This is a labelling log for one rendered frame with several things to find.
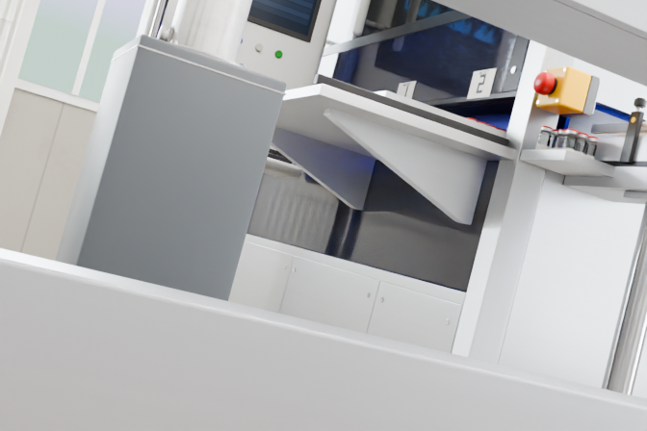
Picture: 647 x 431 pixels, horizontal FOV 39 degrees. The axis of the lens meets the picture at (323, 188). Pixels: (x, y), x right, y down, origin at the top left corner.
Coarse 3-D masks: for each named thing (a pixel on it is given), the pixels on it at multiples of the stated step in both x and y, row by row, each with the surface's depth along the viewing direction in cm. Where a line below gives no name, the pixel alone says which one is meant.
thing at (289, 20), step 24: (264, 0) 252; (288, 0) 254; (312, 0) 257; (336, 0) 260; (144, 24) 245; (168, 24) 243; (264, 24) 252; (288, 24) 255; (312, 24) 257; (240, 48) 250; (264, 48) 253; (288, 48) 255; (312, 48) 258; (264, 72) 253; (288, 72) 255; (312, 72) 258
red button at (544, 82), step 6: (546, 72) 160; (540, 78) 160; (546, 78) 159; (552, 78) 159; (534, 84) 161; (540, 84) 159; (546, 84) 159; (552, 84) 159; (534, 90) 161; (540, 90) 160; (546, 90) 159
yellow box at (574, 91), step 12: (552, 72) 162; (564, 72) 159; (576, 72) 159; (564, 84) 158; (576, 84) 159; (588, 84) 160; (540, 96) 164; (552, 96) 160; (564, 96) 158; (576, 96) 159; (588, 96) 160; (552, 108) 162; (564, 108) 159; (576, 108) 159; (588, 108) 160
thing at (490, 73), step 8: (480, 72) 186; (488, 72) 183; (472, 80) 189; (480, 80) 185; (488, 80) 183; (472, 88) 188; (480, 88) 185; (488, 88) 182; (472, 96) 187; (480, 96) 184; (488, 96) 181
